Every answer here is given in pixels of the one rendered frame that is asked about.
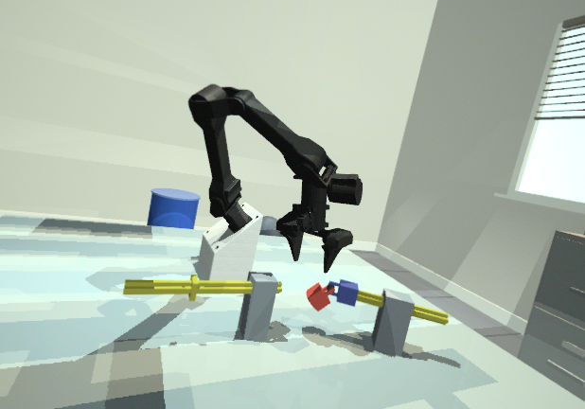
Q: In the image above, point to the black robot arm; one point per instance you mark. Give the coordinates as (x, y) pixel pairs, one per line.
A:
(210, 109)

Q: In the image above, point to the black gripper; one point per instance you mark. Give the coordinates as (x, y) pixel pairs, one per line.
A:
(334, 239)

